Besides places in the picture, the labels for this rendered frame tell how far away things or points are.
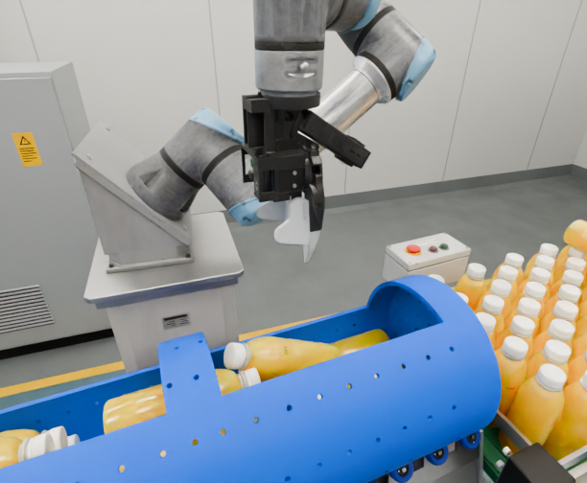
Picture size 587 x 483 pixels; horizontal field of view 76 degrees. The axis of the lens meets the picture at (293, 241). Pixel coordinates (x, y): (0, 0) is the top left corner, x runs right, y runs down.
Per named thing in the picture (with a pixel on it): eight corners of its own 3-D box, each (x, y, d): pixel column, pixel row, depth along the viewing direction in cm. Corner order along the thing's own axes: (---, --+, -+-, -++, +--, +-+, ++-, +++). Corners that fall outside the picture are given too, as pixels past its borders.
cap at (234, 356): (235, 373, 58) (224, 373, 57) (233, 350, 60) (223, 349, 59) (247, 363, 56) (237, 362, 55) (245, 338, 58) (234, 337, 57)
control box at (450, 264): (381, 276, 106) (386, 244, 100) (437, 261, 112) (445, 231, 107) (403, 297, 98) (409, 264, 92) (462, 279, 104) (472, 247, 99)
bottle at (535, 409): (545, 448, 73) (581, 383, 64) (526, 469, 70) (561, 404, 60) (509, 421, 78) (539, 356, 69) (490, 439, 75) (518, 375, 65)
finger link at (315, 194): (298, 227, 50) (293, 160, 47) (311, 224, 50) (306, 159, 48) (314, 235, 46) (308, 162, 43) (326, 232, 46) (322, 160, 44)
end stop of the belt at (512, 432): (400, 324, 96) (402, 315, 94) (402, 323, 96) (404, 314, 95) (543, 474, 64) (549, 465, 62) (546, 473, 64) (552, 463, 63)
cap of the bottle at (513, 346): (499, 341, 72) (502, 334, 71) (520, 344, 72) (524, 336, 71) (505, 357, 69) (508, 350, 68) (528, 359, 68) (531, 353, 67)
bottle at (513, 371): (466, 397, 83) (488, 334, 74) (500, 401, 82) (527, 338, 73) (475, 425, 77) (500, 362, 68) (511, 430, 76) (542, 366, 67)
